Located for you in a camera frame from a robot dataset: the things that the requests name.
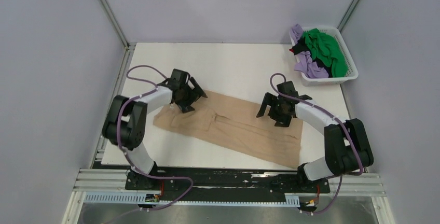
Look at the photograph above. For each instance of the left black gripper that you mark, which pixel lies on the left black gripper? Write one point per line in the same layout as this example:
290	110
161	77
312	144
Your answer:
195	94

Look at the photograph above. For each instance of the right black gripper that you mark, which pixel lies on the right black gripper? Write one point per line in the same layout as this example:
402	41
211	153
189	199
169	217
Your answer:
282	121

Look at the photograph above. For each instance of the beige t shirt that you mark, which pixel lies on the beige t shirt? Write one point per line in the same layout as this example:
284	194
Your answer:
232	123

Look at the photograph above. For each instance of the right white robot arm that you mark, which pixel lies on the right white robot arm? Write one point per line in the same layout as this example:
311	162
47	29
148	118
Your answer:
346	145

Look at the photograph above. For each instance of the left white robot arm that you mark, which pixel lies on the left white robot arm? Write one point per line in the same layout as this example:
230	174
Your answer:
125	122

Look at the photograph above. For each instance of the lavender t shirt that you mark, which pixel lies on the lavender t shirt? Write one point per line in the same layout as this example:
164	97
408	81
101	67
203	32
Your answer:
296	33

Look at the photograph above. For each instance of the black garment in basket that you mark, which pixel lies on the black garment in basket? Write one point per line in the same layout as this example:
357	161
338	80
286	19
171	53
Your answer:
311	68

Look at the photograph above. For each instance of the green t shirt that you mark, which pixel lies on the green t shirt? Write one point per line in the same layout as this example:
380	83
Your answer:
326	48

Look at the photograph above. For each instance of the white plastic laundry basket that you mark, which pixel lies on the white plastic laundry basket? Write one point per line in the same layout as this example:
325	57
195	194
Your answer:
352	70

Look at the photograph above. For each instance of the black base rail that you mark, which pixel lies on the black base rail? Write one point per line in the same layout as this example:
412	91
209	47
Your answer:
229	184

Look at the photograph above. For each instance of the aluminium frame rail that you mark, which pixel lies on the aluminium frame rail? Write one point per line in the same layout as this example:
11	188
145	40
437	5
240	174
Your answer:
106	180

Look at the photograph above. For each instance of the white slotted cable duct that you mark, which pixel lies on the white slotted cable duct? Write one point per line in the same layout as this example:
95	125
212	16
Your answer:
151	199

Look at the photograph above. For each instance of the left corner metal post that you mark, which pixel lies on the left corner metal post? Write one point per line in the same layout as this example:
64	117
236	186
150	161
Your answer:
114	22

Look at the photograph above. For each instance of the corner metal post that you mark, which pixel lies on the corner metal post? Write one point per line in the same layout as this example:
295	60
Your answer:
114	22
347	15

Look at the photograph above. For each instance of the right corner metal post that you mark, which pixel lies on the right corner metal post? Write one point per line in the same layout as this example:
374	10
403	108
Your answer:
347	15

